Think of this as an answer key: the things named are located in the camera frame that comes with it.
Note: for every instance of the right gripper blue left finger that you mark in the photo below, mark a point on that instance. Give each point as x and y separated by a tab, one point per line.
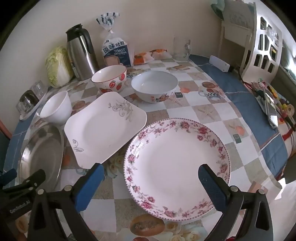
86	186

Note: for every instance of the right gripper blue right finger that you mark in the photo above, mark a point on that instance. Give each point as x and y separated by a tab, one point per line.
215	187

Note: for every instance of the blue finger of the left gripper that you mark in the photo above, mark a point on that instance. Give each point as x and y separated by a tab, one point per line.
27	180
7	177

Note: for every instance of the stainless steel round tray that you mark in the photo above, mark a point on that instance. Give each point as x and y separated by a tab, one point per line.
44	150

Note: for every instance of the round floral rim plate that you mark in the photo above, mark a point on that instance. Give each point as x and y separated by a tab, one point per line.
161	168

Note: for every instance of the small white square bowl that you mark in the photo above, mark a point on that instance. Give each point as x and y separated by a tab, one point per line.
57	109

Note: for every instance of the strawberry pattern red-rim bowl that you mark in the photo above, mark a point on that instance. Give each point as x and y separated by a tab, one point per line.
110	79

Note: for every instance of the large white ceramic bowl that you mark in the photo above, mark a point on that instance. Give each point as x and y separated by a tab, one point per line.
154	86

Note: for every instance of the square white ceramic plate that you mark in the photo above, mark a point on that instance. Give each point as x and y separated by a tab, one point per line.
102	128

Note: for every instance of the checkered blue-edged tablecloth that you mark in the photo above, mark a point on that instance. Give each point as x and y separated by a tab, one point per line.
217	100

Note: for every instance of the white tray with glasses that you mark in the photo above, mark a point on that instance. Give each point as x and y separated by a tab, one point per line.
40	90

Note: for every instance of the colourful clutter pile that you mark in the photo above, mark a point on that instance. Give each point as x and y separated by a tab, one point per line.
278	112

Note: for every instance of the napa cabbage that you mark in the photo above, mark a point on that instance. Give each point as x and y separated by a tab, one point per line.
58	67

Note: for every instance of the stainless steel thermos jug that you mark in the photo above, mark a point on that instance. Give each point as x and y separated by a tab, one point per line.
81	53

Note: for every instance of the white power adapter box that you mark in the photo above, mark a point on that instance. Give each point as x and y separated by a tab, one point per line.
218	63

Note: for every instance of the orange snack packet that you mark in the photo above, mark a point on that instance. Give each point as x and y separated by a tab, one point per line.
160	54
143	58

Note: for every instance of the toast bread bag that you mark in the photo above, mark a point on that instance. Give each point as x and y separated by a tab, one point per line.
115	49

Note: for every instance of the white lattice chair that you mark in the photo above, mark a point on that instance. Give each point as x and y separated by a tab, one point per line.
266	47

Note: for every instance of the clear glass mug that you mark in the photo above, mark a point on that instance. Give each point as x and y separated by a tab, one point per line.
181	48

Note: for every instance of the white shelf unit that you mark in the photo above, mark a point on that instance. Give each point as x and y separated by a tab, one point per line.
238	25

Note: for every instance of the glass coffee pot black handle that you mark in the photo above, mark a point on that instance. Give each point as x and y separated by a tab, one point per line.
28	101

